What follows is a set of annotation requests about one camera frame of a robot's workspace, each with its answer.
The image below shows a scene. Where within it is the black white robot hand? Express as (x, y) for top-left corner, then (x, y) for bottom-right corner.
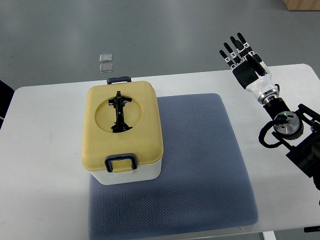
(219, 32), (280, 105)

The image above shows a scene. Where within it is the yellow box lid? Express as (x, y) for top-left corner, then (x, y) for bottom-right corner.
(81, 81), (164, 173)

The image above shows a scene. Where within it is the white storage box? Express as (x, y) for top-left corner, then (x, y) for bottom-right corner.
(90, 158), (162, 185)

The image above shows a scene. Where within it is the wooden crate corner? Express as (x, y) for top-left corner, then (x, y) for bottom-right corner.
(283, 0), (320, 11)

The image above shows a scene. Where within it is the blue grey mat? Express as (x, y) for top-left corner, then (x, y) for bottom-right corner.
(88, 93), (259, 240)

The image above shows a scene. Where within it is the upper floor metal plate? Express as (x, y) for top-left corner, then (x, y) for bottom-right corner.
(99, 53), (113, 63)

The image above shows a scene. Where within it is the white table leg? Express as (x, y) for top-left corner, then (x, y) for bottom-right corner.
(262, 231), (276, 240)

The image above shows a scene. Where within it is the black object left edge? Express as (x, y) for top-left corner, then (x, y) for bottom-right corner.
(0, 81), (15, 118)

